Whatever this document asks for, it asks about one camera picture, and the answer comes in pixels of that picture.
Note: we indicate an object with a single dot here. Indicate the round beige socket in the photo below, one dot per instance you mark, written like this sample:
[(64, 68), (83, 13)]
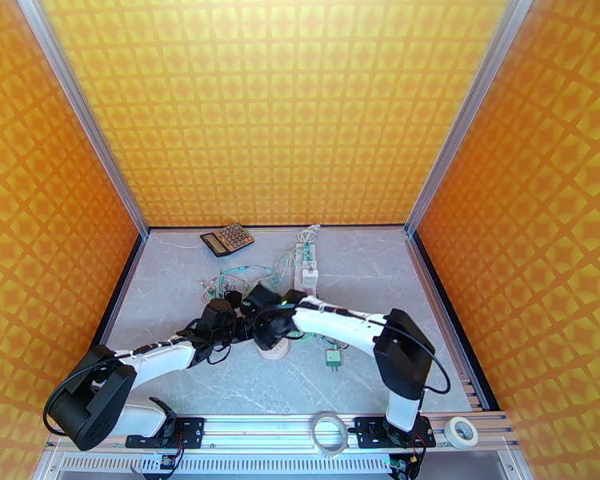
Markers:
[(275, 356)]

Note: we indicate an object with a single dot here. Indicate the teal power plug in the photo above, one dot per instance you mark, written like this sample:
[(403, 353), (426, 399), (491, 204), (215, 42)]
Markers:
[(333, 357)]

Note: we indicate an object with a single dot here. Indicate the white adapter plug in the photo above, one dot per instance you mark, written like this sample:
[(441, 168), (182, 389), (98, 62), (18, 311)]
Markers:
[(310, 277)]

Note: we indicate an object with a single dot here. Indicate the small teal plug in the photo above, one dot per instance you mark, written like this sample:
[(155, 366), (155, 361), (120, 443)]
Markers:
[(307, 252)]

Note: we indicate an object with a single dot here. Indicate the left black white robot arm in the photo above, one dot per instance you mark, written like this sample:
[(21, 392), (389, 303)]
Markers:
[(155, 356)]

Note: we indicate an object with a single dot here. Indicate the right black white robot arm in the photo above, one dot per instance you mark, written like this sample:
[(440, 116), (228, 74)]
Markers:
[(340, 328)]

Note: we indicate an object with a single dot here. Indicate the long white power strip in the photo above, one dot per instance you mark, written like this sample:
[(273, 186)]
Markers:
[(297, 281)]

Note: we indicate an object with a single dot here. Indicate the dark desk calculator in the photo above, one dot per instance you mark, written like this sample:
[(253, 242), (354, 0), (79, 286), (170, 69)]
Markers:
[(227, 239)]

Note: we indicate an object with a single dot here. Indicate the slotted vent panel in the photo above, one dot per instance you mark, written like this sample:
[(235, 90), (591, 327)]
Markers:
[(255, 463)]

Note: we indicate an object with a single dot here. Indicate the white tape roll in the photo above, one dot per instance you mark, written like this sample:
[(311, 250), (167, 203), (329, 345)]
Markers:
[(449, 436)]

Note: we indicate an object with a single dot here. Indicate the aluminium front rail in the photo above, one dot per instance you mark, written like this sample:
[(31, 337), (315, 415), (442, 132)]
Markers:
[(260, 433)]

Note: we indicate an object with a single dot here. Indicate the aluminium frame post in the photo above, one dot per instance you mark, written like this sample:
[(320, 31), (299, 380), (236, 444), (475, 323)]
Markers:
[(82, 108), (467, 111)]

